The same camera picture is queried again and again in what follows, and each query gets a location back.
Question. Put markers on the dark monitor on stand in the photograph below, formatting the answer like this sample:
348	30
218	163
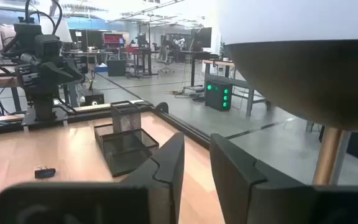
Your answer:
201	38

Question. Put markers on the white globe table lamp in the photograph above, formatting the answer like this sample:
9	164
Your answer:
306	77

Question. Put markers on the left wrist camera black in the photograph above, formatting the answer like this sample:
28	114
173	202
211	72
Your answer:
48	46

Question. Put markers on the black binder clip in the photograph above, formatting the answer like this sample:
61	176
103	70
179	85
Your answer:
44	173

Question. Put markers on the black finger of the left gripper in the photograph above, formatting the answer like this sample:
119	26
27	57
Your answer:
54	72
75	71

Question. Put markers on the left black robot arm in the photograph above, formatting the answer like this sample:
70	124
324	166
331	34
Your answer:
43	107

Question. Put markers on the black mesh desk organizer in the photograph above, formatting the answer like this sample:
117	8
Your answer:
126	146

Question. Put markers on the small black floor box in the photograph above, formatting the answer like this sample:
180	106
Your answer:
93	97

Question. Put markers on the blue bin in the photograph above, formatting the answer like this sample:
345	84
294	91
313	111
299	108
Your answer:
100	68

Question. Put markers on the black cabinet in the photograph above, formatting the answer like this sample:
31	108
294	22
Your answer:
117	68

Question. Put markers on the black box with green lights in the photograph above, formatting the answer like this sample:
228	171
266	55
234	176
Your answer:
217	96

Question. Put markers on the wood top metal bench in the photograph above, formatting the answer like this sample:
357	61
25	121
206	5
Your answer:
244	85

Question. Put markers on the red lit screen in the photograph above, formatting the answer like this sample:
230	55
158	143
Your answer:
113	40

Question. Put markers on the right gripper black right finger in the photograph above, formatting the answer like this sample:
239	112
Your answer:
232	174

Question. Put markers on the grey office chair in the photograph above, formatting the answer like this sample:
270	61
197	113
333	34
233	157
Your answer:
165	59

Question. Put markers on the white conical lampshade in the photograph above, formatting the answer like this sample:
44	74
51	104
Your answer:
64	31

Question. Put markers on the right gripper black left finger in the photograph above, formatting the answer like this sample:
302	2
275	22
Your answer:
166	174

